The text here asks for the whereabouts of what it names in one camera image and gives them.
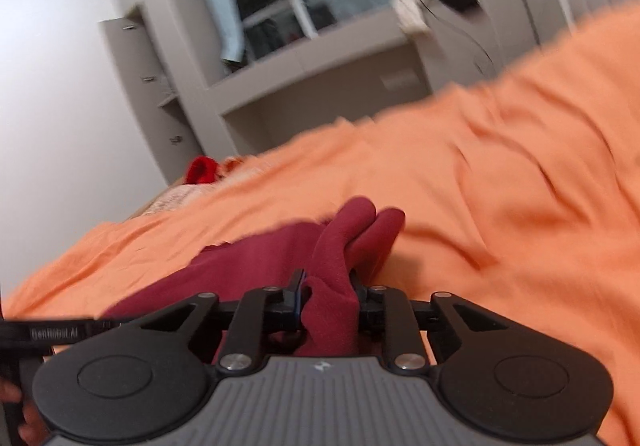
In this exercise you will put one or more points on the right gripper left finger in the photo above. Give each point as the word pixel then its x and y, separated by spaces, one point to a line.
pixel 264 322

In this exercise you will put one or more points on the pink patterned pillow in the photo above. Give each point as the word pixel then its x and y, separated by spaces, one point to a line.
pixel 231 171

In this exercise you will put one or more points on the bright red hat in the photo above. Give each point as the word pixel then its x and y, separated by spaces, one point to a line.
pixel 202 170

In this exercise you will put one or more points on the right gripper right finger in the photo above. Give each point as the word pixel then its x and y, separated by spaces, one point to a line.
pixel 394 324

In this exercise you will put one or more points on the grey wardrobe desk unit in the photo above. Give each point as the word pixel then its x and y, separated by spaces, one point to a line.
pixel 337 74

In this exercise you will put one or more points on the orange bed blanket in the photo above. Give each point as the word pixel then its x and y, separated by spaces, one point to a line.
pixel 521 195

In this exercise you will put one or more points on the white wall socket panel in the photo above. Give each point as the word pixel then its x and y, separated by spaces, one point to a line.
pixel 406 78

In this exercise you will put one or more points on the dark red knit sweater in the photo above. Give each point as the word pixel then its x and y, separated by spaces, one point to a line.
pixel 355 243

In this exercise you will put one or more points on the open grey cabinet door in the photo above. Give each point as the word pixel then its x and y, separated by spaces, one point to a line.
pixel 153 99

